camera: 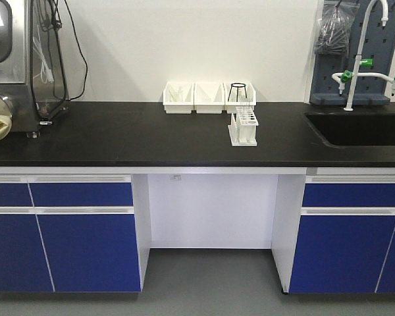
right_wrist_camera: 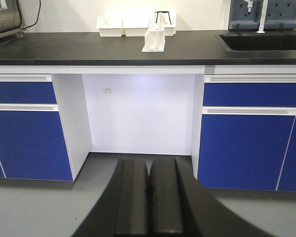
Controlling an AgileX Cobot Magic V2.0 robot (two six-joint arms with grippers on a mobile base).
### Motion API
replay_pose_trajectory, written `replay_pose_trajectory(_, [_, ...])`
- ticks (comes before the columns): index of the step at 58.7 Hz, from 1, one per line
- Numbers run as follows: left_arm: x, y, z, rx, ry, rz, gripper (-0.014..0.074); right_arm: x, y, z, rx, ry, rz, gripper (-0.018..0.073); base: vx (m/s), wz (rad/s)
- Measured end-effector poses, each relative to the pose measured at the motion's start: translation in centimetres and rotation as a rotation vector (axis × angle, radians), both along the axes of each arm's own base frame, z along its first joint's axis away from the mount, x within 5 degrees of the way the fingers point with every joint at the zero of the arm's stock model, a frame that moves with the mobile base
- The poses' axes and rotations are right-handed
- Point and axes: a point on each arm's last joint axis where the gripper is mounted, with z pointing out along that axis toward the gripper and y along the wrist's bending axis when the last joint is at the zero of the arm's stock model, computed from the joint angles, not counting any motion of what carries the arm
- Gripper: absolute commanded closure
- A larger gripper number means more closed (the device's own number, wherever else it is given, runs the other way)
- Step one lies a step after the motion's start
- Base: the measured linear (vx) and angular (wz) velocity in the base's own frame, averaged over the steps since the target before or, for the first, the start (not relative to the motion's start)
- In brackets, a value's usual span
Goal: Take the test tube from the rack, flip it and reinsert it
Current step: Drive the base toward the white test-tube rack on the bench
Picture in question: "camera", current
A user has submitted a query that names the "white test tube rack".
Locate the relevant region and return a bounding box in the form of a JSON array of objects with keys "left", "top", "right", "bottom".
[{"left": 228, "top": 106, "right": 259, "bottom": 146}]

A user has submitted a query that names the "clear test tube in rack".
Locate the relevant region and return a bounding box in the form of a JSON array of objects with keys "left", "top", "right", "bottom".
[{"left": 240, "top": 92, "right": 246, "bottom": 111}]

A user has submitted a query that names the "grey pegboard drying rack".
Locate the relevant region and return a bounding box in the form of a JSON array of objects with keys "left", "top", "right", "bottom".
[{"left": 309, "top": 1, "right": 395, "bottom": 107}]

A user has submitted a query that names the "middle white storage bin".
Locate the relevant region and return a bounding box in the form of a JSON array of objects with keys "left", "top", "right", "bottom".
[{"left": 194, "top": 82, "right": 224, "bottom": 114}]

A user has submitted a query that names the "white storage bin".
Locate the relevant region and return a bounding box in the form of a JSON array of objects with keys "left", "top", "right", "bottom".
[
  {"left": 194, "top": 82, "right": 224, "bottom": 114},
  {"left": 163, "top": 82, "right": 194, "bottom": 114},
  {"left": 223, "top": 82, "right": 256, "bottom": 113}
]

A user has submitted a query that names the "left white storage bin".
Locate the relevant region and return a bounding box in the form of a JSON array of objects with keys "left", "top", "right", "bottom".
[{"left": 163, "top": 82, "right": 194, "bottom": 114}]

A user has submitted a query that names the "right white storage bin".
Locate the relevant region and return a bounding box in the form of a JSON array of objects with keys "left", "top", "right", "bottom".
[{"left": 223, "top": 82, "right": 256, "bottom": 113}]

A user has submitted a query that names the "black lab sink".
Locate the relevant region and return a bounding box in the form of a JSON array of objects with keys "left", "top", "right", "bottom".
[{"left": 305, "top": 113, "right": 395, "bottom": 147}]

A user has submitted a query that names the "white lab faucet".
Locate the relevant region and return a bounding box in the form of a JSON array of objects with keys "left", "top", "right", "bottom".
[{"left": 331, "top": 0, "right": 395, "bottom": 111}]

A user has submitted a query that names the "blue left cabinet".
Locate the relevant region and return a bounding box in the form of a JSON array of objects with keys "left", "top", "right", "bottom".
[{"left": 0, "top": 175, "right": 149, "bottom": 292}]

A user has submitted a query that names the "blue cabinet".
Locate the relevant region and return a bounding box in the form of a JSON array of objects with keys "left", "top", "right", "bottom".
[
  {"left": 0, "top": 175, "right": 149, "bottom": 292},
  {"left": 284, "top": 176, "right": 395, "bottom": 294}
]

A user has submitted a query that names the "blue right cabinet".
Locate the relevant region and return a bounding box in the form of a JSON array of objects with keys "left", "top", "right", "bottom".
[{"left": 284, "top": 176, "right": 395, "bottom": 294}]

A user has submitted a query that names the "plastic bag of pegs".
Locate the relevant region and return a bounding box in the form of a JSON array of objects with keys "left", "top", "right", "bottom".
[{"left": 313, "top": 1, "right": 360, "bottom": 55}]

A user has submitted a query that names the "stainless steel glove box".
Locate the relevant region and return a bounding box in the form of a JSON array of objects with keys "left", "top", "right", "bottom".
[{"left": 0, "top": 1, "right": 68, "bottom": 138}]

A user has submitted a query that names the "black wire tripod stand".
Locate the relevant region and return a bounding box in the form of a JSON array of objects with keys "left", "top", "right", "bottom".
[{"left": 227, "top": 82, "right": 253, "bottom": 102}]

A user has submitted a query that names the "black power cable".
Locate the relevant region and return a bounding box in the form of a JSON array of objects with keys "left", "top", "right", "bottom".
[{"left": 30, "top": 0, "right": 88, "bottom": 120}]

